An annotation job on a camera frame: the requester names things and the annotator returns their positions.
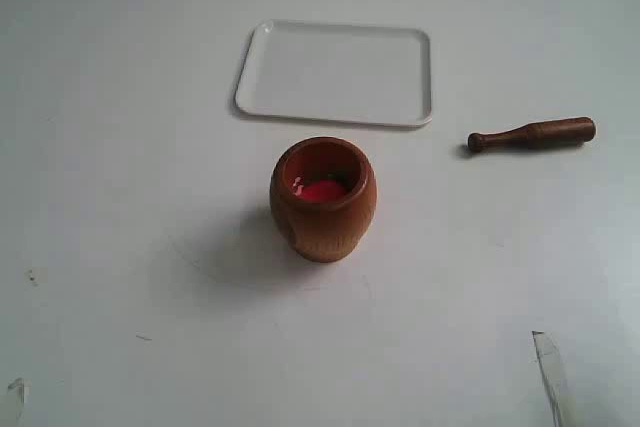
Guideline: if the dark brown wooden pestle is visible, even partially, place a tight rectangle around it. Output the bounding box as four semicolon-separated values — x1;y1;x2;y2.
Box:
467;117;596;153

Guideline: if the red object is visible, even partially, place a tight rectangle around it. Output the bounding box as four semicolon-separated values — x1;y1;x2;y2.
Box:
292;177;348;203

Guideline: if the brown wooden mortar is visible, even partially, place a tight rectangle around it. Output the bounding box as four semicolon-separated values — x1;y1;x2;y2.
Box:
269;137;377;263

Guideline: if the white rectangular plastic tray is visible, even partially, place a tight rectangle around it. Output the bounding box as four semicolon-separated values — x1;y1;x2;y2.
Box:
234;20;432;129

